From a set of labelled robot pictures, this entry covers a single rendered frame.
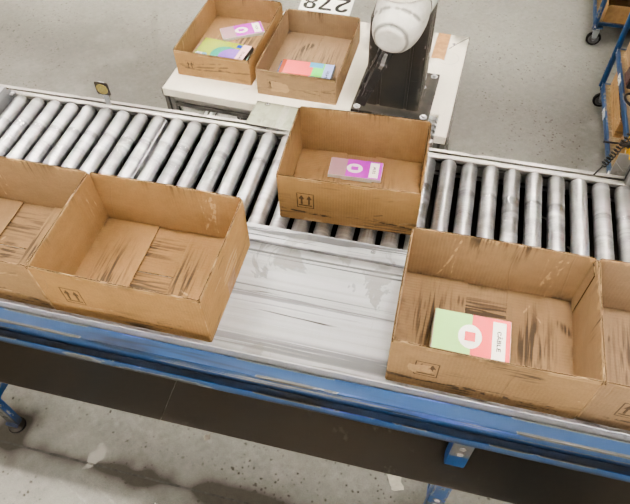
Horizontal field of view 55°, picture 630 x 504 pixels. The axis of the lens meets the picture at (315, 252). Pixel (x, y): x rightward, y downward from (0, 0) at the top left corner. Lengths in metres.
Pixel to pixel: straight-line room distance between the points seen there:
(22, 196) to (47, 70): 2.19
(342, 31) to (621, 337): 1.48
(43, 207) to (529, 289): 1.25
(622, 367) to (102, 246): 1.24
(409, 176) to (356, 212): 0.26
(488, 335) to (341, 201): 0.57
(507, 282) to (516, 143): 1.81
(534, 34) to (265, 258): 2.83
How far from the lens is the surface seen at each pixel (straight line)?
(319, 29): 2.41
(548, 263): 1.40
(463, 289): 1.45
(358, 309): 1.40
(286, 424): 1.56
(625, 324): 1.52
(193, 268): 1.49
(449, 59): 2.34
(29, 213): 1.76
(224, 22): 2.53
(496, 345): 1.31
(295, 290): 1.43
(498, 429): 1.28
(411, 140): 1.84
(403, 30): 1.34
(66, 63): 3.92
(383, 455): 1.53
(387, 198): 1.61
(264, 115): 2.07
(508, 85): 3.56
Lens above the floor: 2.06
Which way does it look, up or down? 52 degrees down
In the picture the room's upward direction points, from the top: 2 degrees counter-clockwise
